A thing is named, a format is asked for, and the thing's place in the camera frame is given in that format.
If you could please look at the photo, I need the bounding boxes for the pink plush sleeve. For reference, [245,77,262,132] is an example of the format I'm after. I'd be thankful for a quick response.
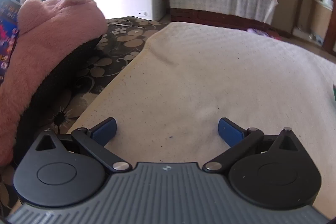
[1,0,107,166]

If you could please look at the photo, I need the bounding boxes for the wooden kitchen cabinet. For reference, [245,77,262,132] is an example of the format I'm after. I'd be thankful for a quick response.
[309,0,333,44]

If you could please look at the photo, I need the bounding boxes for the colourful snack packet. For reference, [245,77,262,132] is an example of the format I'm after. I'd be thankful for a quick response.
[0,0,21,84]

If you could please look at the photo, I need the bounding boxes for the white table cloth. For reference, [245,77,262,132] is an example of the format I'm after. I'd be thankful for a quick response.
[75,23,335,218]

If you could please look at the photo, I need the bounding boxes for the TV stand with white cover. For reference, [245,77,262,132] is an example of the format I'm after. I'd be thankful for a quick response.
[169,0,278,31]

